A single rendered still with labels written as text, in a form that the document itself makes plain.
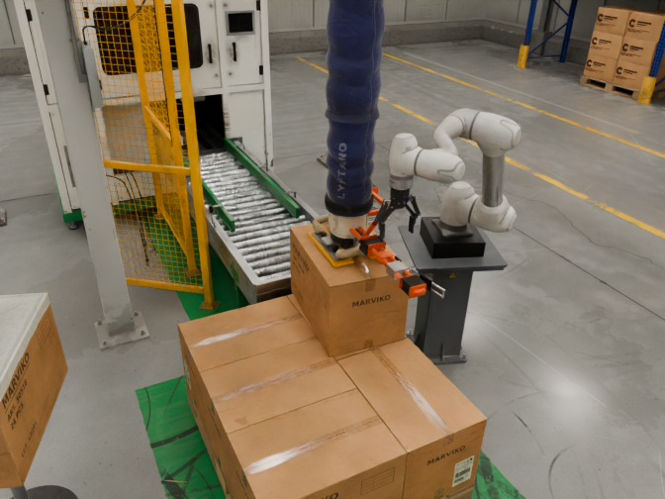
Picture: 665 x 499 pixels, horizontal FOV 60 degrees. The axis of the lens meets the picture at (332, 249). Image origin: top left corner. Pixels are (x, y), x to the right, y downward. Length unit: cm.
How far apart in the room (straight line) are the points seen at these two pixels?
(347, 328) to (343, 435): 52
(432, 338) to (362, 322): 91
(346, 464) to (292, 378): 52
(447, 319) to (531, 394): 63
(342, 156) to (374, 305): 69
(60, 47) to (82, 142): 48
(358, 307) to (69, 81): 184
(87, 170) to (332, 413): 188
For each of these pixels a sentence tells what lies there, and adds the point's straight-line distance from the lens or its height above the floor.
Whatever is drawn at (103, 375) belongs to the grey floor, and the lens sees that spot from 368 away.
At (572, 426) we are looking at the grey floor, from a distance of 346.
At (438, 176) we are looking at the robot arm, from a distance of 214.
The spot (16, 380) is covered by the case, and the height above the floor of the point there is 94.
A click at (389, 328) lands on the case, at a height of 64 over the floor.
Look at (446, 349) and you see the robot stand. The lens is 360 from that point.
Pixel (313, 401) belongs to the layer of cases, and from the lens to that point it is 253.
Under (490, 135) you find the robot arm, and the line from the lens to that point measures 261.
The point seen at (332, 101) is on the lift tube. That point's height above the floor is 168.
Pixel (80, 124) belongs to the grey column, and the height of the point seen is 139.
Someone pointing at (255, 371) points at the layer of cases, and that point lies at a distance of 268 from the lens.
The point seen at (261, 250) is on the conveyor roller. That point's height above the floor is 52.
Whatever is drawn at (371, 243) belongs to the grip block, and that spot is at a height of 110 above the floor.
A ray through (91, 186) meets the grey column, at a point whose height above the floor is 103.
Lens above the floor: 232
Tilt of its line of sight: 30 degrees down
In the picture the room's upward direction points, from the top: 1 degrees clockwise
